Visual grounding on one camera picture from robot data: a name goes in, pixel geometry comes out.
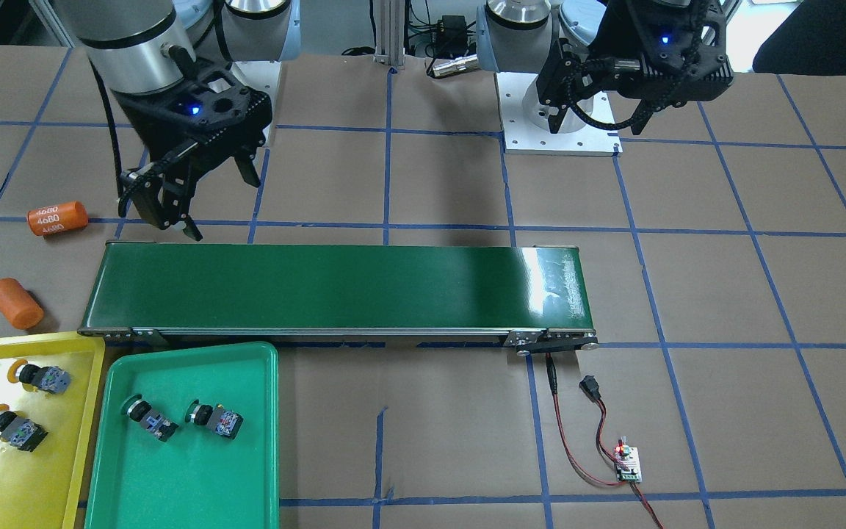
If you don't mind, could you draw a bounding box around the green plastic tray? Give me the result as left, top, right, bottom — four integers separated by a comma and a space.
85, 342, 280, 528

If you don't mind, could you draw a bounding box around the green conveyor belt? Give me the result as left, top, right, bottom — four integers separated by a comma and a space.
79, 242, 599, 355

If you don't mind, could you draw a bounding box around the green push button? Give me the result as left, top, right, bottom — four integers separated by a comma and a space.
121, 394, 178, 442

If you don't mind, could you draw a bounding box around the yellow plastic tray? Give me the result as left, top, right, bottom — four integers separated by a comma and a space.
0, 332, 105, 528

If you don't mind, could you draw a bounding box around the yellow push button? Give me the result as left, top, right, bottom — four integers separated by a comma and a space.
6, 359, 71, 395
0, 404, 49, 452

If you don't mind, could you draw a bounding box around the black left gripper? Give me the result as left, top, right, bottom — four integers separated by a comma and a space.
537, 1, 734, 135

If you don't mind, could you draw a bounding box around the orange cylinder with 4680 print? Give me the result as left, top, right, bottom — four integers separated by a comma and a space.
26, 201, 90, 237

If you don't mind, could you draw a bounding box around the red black power cable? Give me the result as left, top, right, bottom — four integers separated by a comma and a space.
544, 353, 665, 529

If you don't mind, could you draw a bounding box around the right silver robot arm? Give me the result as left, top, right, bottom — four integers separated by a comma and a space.
58, 1, 302, 241

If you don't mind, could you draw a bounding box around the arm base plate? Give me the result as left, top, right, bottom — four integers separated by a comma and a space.
231, 61, 283, 105
496, 73, 623, 156

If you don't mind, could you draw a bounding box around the green push button switch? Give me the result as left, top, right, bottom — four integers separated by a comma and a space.
184, 399, 244, 439

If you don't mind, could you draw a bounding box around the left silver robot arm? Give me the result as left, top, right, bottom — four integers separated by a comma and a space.
476, 1, 734, 135

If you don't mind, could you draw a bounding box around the silver metal cylinder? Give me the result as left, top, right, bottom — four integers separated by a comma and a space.
426, 54, 482, 79

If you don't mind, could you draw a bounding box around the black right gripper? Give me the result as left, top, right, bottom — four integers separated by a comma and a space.
115, 58, 272, 242

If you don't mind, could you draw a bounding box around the plain orange cylinder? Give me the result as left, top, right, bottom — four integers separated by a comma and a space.
0, 278, 45, 329

